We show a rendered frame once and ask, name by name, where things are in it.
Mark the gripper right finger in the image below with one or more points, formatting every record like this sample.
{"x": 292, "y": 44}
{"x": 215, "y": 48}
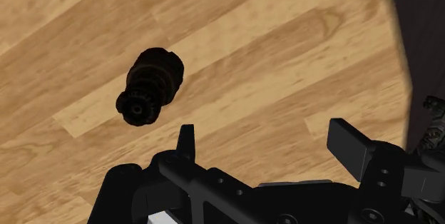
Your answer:
{"x": 379, "y": 167}

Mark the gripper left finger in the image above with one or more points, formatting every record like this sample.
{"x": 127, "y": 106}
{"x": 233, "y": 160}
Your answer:
{"x": 174, "y": 181}

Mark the dark patterned object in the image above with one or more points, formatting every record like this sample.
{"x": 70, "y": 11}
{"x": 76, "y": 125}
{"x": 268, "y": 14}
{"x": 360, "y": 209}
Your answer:
{"x": 434, "y": 126}

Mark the dark brown ribbed bottle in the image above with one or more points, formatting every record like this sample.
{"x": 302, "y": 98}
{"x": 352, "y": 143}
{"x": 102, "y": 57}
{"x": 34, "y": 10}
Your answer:
{"x": 150, "y": 87}

